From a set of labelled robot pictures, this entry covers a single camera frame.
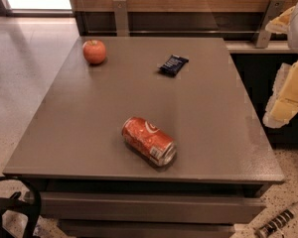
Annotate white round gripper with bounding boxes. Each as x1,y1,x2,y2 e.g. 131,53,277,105
262,2,298,129

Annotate red coke can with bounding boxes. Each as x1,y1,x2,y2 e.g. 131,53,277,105
121,117,177,167

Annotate dark blue snack bar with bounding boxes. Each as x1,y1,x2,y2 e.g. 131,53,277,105
159,55,189,76

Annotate striped tube on floor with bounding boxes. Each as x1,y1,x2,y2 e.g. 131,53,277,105
255,202,298,238

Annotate red apple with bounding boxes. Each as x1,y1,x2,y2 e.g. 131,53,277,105
82,40,106,64

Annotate grey drawer cabinet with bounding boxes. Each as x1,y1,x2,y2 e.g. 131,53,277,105
5,38,284,238

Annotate right metal wall bracket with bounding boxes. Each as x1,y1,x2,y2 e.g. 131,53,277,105
254,0,286,49

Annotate metal wall bracket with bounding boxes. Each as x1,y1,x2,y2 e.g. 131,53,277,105
254,0,286,49
113,0,129,37

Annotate left metal wall bracket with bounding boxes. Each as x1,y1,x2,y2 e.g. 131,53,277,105
113,0,129,37

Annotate black chair frame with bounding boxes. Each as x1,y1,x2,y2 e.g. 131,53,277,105
0,177,42,238

